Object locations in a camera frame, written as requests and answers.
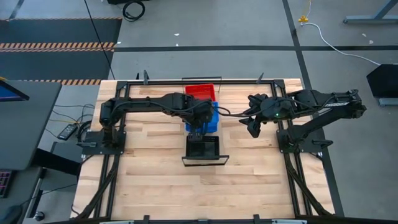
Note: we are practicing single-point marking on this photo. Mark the grey desk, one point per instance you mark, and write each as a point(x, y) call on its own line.
point(28, 130)

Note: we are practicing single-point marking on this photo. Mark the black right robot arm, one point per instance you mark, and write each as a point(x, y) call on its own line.
point(326, 104)

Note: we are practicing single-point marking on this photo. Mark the black power adapter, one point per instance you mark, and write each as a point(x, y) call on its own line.
point(67, 131)

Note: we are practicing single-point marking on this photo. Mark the black plastic basket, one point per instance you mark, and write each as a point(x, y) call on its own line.
point(203, 149)

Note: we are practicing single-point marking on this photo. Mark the black floor mat striped edge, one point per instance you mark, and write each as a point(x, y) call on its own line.
point(46, 65)

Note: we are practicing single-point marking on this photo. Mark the blue plastic basket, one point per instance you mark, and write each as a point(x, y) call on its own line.
point(213, 121)

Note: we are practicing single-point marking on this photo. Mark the black round caster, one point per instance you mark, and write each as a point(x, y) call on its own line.
point(39, 216)

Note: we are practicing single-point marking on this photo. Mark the monitor with blue screen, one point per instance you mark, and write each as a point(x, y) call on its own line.
point(9, 95)

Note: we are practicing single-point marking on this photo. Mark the black angular box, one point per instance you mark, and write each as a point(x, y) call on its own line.
point(384, 81)

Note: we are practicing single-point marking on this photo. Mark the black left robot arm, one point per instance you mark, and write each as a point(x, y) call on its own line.
point(140, 104)

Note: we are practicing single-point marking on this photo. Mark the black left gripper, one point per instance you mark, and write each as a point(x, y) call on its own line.
point(200, 115)

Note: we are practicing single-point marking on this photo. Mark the wooden board tray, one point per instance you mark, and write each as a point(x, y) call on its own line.
point(205, 161)

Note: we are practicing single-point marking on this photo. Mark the black aluminium table frame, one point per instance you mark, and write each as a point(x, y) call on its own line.
point(242, 82)

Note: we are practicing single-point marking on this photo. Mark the dark keyboard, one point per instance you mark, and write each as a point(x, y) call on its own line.
point(4, 183)

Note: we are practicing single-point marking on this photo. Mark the red plastic basket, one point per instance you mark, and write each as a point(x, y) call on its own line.
point(200, 91)

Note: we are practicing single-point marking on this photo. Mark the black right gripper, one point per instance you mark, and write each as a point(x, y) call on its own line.
point(273, 107)

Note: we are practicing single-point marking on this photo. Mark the yellow plug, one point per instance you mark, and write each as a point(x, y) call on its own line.
point(303, 19)

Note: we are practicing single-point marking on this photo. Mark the grey metal table leg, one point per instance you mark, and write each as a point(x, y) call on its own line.
point(367, 20)

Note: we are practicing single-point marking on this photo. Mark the black box under desk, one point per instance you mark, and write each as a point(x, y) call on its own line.
point(53, 160)

